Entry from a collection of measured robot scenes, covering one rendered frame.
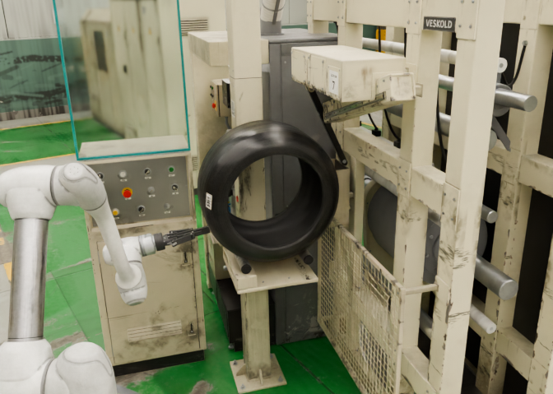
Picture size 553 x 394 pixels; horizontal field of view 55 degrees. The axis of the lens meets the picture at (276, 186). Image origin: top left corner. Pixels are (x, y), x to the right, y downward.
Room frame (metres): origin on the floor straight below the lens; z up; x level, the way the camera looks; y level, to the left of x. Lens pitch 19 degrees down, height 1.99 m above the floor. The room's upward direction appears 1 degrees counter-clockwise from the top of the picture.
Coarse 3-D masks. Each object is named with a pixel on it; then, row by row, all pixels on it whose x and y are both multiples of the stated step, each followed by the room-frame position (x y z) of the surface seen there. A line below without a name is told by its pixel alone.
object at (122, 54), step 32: (64, 0) 2.50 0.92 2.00; (96, 0) 2.53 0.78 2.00; (128, 0) 2.57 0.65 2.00; (160, 0) 2.60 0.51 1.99; (64, 32) 2.49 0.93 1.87; (96, 32) 2.53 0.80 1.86; (128, 32) 2.56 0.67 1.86; (160, 32) 2.60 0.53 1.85; (64, 64) 2.48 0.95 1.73; (96, 64) 2.52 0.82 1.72; (128, 64) 2.56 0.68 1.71; (160, 64) 2.60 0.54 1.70; (96, 96) 2.52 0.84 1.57; (128, 96) 2.56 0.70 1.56; (160, 96) 2.59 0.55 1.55; (96, 128) 2.51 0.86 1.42; (128, 128) 2.55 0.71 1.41; (160, 128) 2.59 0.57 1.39
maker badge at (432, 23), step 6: (426, 18) 1.94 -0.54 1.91; (432, 18) 1.91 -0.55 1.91; (438, 18) 1.87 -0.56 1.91; (444, 18) 1.83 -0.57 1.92; (450, 18) 1.80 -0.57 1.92; (426, 24) 1.94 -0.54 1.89; (432, 24) 1.90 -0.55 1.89; (438, 24) 1.87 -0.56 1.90; (444, 24) 1.83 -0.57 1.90; (450, 24) 1.80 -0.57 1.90; (438, 30) 1.87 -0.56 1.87; (444, 30) 1.83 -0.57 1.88; (450, 30) 1.79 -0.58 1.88
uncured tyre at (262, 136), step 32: (256, 128) 2.15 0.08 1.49; (288, 128) 2.16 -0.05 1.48; (224, 160) 2.04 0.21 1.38; (256, 160) 2.04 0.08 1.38; (320, 160) 2.11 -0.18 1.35; (224, 192) 2.01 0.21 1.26; (320, 192) 2.35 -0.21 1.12; (224, 224) 2.01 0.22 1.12; (256, 224) 2.33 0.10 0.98; (288, 224) 2.36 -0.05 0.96; (320, 224) 2.11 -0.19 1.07; (256, 256) 2.04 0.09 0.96; (288, 256) 2.09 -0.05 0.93
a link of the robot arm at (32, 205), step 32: (0, 192) 1.58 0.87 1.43; (32, 192) 1.57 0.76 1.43; (32, 224) 1.55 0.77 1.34; (32, 256) 1.50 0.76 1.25; (32, 288) 1.45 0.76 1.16; (32, 320) 1.41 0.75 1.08; (0, 352) 1.34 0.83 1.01; (32, 352) 1.34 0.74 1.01; (0, 384) 1.28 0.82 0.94; (32, 384) 1.28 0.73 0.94
